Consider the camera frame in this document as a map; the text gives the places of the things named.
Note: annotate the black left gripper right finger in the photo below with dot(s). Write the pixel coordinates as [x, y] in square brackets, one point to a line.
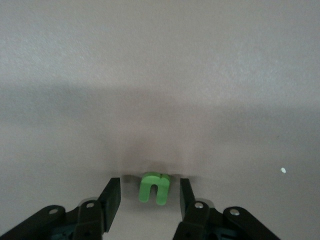
[200, 220]

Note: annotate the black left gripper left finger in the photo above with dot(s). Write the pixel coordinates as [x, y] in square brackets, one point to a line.
[90, 220]

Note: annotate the green foam letter n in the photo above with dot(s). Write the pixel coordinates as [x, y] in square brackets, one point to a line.
[145, 190]

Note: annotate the tiny white crumb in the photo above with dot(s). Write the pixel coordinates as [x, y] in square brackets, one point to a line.
[283, 170]

